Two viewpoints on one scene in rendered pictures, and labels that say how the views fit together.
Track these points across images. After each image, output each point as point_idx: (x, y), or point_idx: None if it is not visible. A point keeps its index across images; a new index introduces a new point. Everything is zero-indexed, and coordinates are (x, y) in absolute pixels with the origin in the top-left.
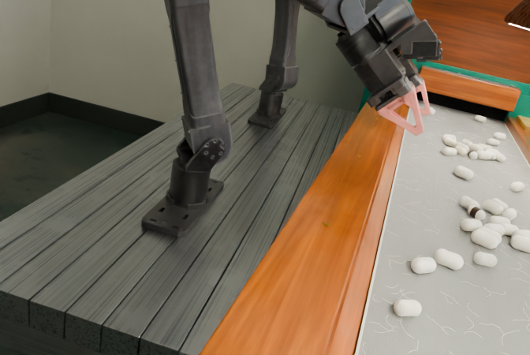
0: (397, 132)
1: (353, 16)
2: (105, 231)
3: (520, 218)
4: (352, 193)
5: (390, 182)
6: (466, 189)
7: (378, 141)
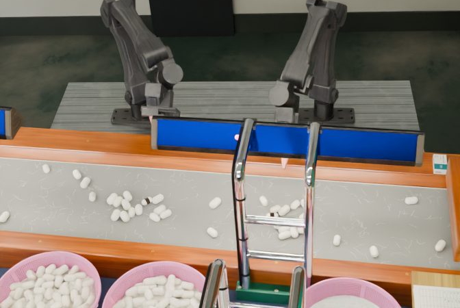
0: (278, 169)
1: (143, 65)
2: (105, 105)
3: (159, 226)
4: (125, 146)
5: (171, 168)
6: (192, 205)
7: (226, 155)
